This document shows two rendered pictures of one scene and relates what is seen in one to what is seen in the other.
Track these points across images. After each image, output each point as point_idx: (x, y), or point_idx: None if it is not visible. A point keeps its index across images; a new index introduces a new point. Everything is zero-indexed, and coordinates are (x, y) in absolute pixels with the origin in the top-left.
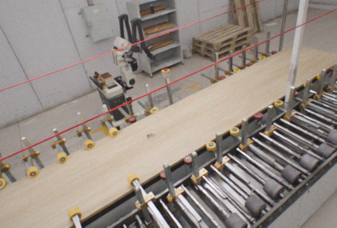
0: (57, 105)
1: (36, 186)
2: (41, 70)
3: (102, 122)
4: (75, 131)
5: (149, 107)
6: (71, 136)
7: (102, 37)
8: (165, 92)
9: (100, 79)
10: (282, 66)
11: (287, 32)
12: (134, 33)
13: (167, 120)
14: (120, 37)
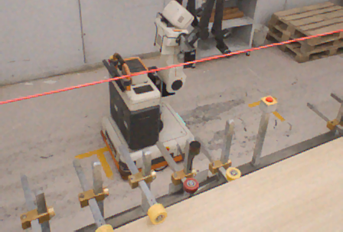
0: (14, 83)
1: None
2: (3, 15)
3: (134, 183)
4: (45, 145)
5: (187, 127)
6: (35, 155)
7: None
8: (216, 103)
9: (119, 67)
10: None
11: None
12: (210, 5)
13: (262, 204)
14: (178, 4)
